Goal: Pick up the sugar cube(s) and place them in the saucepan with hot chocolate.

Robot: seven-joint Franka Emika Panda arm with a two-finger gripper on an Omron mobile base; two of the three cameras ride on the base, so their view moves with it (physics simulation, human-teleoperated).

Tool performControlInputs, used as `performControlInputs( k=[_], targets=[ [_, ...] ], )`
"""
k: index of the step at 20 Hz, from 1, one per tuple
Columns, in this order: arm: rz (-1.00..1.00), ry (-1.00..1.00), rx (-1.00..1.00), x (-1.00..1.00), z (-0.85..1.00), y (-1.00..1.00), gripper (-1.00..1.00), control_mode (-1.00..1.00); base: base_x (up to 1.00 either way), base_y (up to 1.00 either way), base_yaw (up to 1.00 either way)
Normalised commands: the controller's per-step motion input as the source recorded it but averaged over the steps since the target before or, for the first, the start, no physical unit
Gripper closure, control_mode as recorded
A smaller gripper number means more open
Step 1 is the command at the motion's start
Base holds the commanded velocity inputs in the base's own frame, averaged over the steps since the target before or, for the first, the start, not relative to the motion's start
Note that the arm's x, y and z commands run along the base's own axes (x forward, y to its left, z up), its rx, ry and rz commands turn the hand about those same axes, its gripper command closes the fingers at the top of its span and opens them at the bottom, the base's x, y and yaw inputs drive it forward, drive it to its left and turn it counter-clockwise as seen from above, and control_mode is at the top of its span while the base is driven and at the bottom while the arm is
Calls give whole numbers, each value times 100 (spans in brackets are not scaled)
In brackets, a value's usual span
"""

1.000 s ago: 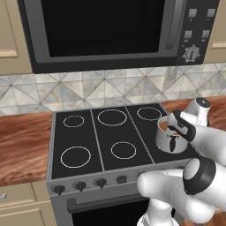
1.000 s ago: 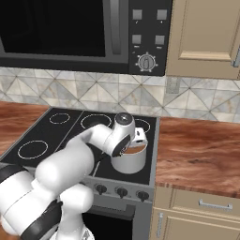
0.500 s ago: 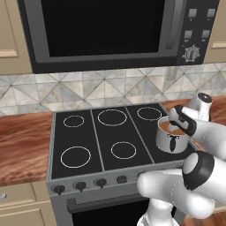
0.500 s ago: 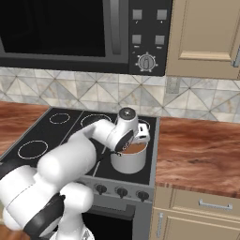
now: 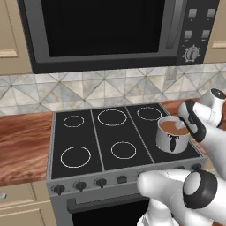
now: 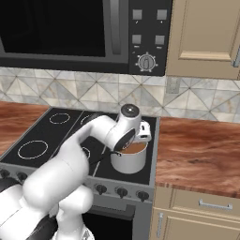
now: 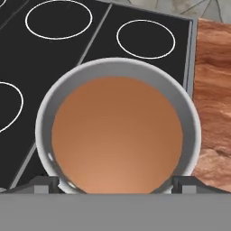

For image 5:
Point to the grey wall socket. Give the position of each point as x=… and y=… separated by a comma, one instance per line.
x=171, y=73

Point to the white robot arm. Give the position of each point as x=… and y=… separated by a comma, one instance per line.
x=173, y=191

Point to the grey microwave dial knob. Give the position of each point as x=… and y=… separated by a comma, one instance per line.
x=191, y=53

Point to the grey and black microwave oven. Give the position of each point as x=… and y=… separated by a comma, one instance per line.
x=111, y=63

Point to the black microwave door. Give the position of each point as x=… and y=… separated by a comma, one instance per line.
x=103, y=29

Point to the beige drawer front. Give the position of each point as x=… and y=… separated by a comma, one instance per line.
x=20, y=194

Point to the grey stove with black hob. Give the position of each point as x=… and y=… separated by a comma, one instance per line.
x=117, y=138

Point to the beige wall cupboard door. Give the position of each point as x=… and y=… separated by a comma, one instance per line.
x=13, y=35
x=216, y=32

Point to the beige base cupboard door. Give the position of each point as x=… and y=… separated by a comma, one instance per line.
x=26, y=216

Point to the black stove knob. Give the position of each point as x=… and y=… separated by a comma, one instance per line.
x=121, y=179
x=196, y=167
x=179, y=168
x=101, y=182
x=58, y=189
x=80, y=186

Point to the black oven door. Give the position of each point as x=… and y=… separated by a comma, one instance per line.
x=109, y=216

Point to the white saucepan with hot chocolate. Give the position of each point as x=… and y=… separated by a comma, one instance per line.
x=164, y=140

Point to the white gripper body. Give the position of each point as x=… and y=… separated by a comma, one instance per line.
x=179, y=123

